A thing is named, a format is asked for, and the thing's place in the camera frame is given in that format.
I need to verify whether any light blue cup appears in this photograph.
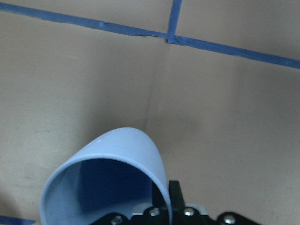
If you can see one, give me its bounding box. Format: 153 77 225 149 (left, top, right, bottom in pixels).
40 127 173 225

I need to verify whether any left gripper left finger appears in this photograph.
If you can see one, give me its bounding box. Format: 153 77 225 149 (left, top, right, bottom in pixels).
93 183 170 225

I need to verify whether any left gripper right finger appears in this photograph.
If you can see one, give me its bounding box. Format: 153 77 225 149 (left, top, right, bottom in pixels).
169 180 259 225

